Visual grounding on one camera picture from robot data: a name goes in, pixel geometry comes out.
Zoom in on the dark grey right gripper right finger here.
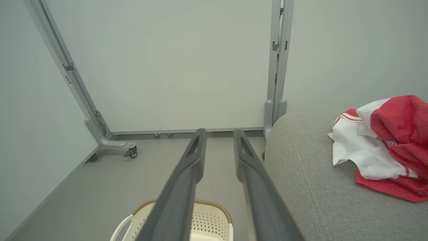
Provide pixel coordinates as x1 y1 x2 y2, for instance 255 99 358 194
233 129 305 241

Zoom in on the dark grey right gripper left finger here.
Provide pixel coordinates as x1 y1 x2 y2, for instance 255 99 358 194
135 128 207 241

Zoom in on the red and white garment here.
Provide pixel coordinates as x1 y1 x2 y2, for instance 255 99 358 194
327 95 428 204

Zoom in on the cream perforated laundry basket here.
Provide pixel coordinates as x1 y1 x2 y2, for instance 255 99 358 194
110 199 234 241

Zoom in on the grey fabric sofa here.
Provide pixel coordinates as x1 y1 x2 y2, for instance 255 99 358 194
263 107 428 241

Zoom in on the grey partition base rail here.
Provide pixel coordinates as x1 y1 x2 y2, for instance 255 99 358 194
110 127 265 140

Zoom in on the grey slanted partition post with foot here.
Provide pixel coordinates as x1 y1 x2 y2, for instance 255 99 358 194
23 0 137 155

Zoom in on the grey upright double partition post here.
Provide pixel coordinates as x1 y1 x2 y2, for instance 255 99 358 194
263 0 295 138

